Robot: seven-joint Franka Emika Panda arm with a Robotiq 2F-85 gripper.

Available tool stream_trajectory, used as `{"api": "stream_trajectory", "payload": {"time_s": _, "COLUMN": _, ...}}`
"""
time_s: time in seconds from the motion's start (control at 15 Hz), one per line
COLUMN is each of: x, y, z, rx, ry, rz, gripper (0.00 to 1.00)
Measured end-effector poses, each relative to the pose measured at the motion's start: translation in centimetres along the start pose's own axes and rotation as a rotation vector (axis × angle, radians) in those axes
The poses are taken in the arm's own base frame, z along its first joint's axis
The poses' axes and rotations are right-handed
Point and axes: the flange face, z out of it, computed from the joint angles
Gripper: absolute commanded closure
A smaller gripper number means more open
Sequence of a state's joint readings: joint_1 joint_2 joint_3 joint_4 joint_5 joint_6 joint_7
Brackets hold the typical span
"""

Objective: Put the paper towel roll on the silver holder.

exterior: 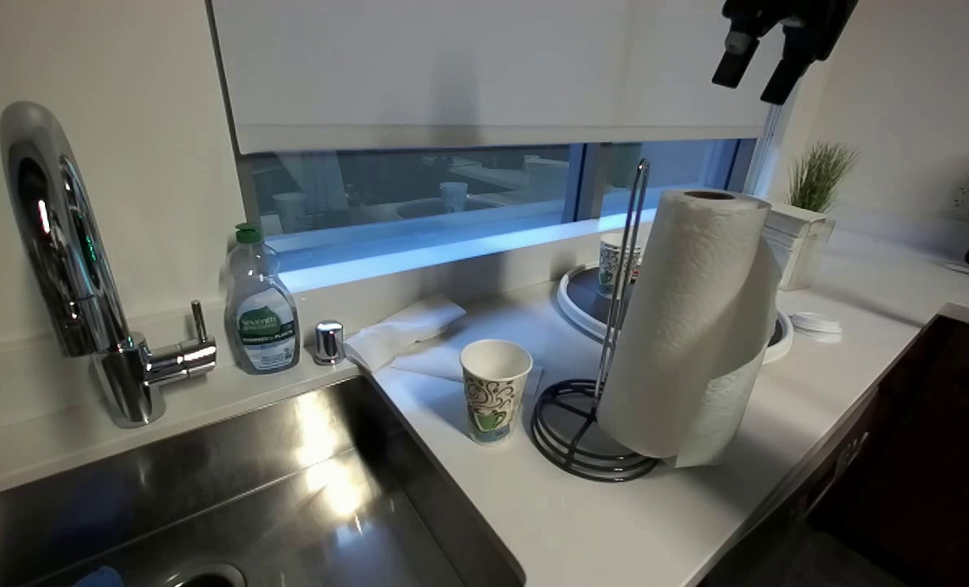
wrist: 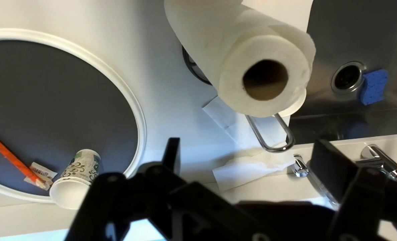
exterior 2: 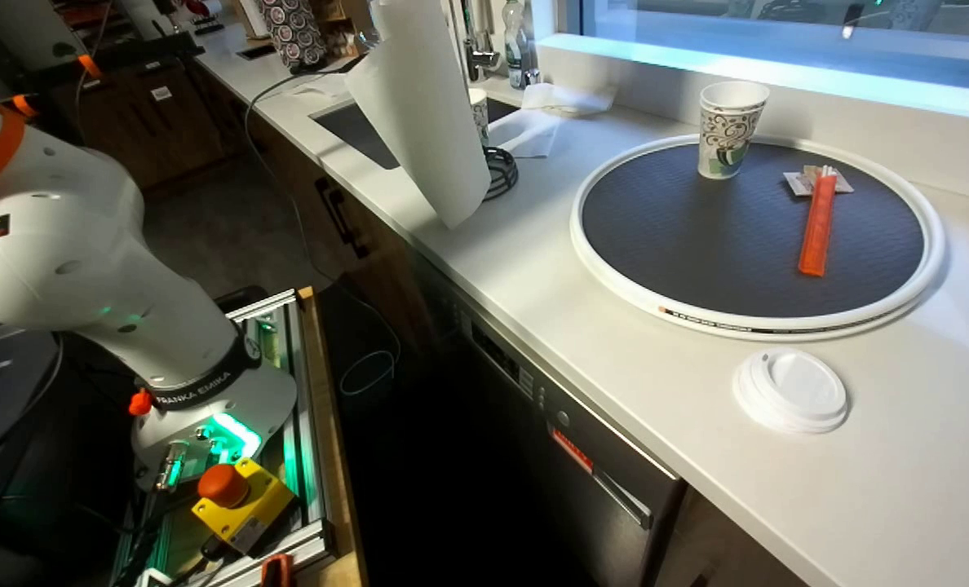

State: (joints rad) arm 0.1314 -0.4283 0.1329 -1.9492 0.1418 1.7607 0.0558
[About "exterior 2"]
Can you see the patterned paper cup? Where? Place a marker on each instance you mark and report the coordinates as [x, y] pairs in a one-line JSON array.
[[730, 131], [476, 109]]

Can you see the dark under-counter cabinet front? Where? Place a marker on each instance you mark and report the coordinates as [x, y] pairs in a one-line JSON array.
[[484, 436]]

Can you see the yellow emergency stop box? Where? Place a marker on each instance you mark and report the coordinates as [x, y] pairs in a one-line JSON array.
[[243, 510]]

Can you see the orange flat stick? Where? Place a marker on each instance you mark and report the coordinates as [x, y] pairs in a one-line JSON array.
[[817, 231]]

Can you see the white paper towel roll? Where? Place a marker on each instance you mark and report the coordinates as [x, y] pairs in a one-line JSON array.
[[427, 109]]

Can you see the white plastic cup lid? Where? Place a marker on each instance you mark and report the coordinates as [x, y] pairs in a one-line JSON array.
[[790, 391]]

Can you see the stainless steel sink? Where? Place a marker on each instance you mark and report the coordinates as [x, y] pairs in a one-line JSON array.
[[355, 136]]

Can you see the small grey flat piece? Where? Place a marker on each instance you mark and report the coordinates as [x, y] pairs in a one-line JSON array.
[[799, 184]]

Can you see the chrome kitchen faucet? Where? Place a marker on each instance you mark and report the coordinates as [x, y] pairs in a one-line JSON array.
[[479, 36]]

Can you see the glass window pane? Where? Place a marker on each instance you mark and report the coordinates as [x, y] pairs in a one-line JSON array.
[[777, 36]]

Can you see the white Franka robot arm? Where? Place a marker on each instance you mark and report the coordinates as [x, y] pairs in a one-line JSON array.
[[59, 261]]

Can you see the wooden board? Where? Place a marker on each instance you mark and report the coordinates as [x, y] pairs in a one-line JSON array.
[[330, 467]]

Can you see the patterned bag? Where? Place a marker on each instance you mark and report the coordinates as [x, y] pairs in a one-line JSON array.
[[291, 33]]

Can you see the clear dish soap bottle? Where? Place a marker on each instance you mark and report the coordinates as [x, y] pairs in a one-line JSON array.
[[524, 51]]

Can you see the white bowl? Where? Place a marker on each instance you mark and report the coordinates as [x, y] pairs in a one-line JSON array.
[[744, 241]]

